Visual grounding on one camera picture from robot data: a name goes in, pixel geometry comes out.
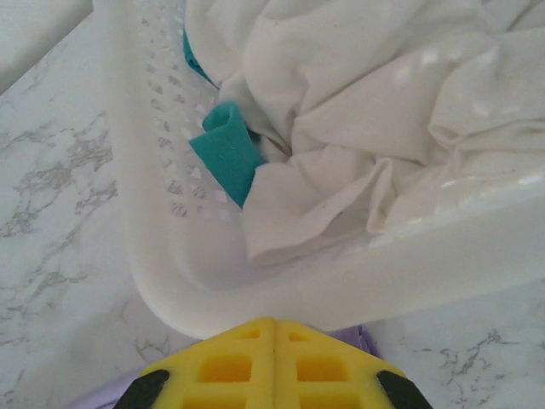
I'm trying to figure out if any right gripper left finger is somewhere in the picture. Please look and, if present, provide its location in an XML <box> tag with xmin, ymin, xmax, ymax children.
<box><xmin>121</xmin><ymin>315</ymin><xmax>277</xmax><ymax>409</ymax></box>

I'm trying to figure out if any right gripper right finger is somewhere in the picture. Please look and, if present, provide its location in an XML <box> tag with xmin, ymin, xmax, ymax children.
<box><xmin>274</xmin><ymin>320</ymin><xmax>433</xmax><ymax>409</ymax></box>

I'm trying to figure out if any plain purple t-shirt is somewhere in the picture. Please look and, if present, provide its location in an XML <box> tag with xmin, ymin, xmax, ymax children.
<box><xmin>76</xmin><ymin>324</ymin><xmax>382</xmax><ymax>409</ymax></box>

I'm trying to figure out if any white plastic basket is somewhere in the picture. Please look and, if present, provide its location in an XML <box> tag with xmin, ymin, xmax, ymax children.
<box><xmin>91</xmin><ymin>0</ymin><xmax>545</xmax><ymax>337</ymax></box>

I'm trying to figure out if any teal t-shirt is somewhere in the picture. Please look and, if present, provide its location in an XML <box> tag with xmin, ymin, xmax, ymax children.
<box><xmin>181</xmin><ymin>29</ymin><xmax>267</xmax><ymax>210</ymax></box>

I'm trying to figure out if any white t-shirt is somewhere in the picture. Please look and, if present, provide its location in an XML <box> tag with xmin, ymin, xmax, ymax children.
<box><xmin>185</xmin><ymin>0</ymin><xmax>545</xmax><ymax>268</ymax></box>

